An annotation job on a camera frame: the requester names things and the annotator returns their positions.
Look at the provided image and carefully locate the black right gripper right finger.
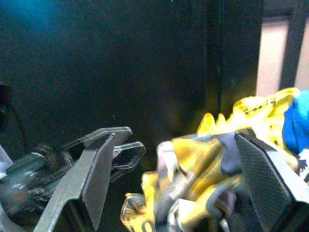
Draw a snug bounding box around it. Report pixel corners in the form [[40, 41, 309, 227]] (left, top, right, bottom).
[[234, 131, 309, 232]]

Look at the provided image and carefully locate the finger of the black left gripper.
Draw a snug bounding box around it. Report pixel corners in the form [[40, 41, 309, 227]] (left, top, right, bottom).
[[110, 141, 147, 175], [65, 126, 133, 158]]

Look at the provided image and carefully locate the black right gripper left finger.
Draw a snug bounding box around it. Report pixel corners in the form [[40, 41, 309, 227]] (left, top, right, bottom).
[[33, 132, 115, 232]]

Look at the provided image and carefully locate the yellow grey plaid shirt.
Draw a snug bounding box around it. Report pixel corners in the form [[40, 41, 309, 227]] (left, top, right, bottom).
[[120, 87, 309, 232]]

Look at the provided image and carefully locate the blue cloth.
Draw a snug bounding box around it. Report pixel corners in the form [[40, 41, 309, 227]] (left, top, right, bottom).
[[281, 88, 309, 155]]

